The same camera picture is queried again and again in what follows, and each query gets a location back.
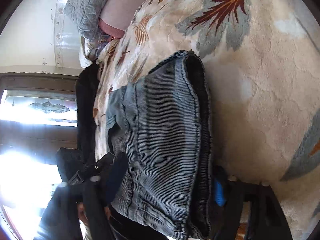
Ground leaf print plush blanket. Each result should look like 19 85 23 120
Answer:
93 0 319 239

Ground person's left hand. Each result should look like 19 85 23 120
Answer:
76 200 112 227

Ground grey washed denim pants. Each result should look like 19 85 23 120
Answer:
105 51 212 239

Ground stained glass window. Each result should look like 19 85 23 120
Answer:
1 89 77 127

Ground white crumpled cloth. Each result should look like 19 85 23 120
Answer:
79 36 100 68

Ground black jacket on armrest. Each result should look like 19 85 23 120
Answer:
75 63 99 164

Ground grey quilted pillow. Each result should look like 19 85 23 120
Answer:
63 0 107 42

